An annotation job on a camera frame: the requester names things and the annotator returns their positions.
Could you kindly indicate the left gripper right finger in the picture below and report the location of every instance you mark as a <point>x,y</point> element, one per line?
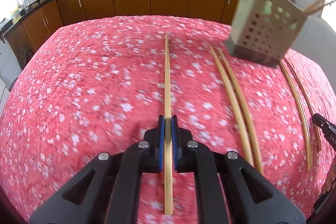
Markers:
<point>229,189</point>

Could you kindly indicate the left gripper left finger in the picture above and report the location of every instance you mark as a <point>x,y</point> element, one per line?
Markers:
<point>107,189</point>

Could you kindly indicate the group chopstick five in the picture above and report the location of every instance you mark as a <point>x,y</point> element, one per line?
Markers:
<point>304,93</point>

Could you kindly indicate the group chopstick three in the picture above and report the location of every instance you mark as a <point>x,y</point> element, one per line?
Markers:
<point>236,108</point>
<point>302,116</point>

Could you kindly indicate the group chopstick two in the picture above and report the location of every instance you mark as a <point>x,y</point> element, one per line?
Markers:
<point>168,143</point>

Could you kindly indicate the group chopstick four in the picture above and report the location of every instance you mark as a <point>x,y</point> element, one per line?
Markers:
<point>255,148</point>

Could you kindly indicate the group chopstick one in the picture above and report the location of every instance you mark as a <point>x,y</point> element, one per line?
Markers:
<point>316,6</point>

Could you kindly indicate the person's right hand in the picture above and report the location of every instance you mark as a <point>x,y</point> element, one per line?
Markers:
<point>330,179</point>

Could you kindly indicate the red floral tablecloth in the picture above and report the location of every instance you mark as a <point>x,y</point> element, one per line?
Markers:
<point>98,86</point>

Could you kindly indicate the perforated beige utensil holder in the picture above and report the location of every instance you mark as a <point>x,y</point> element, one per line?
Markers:
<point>262,31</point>

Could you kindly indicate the lower wooden cabinets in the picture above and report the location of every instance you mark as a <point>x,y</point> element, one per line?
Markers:
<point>27,35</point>

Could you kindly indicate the yellow dish soap bottle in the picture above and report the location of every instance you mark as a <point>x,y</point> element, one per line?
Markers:
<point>15,15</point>

